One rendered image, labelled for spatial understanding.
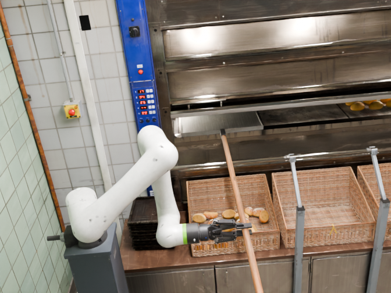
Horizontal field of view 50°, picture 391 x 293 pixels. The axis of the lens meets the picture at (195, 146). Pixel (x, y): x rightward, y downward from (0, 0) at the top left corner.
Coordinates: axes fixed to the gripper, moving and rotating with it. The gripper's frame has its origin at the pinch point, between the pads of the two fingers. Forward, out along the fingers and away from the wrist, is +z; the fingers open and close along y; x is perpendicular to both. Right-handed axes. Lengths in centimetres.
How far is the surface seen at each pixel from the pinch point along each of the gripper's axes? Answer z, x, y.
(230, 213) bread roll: 0, -84, 54
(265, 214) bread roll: 23, -78, 53
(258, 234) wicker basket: 14, -50, 46
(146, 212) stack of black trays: -54, -71, 38
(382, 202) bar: 83, -41, 23
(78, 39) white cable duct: -82, -97, -70
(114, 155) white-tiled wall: -74, -99, 9
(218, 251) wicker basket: -11, -50, 57
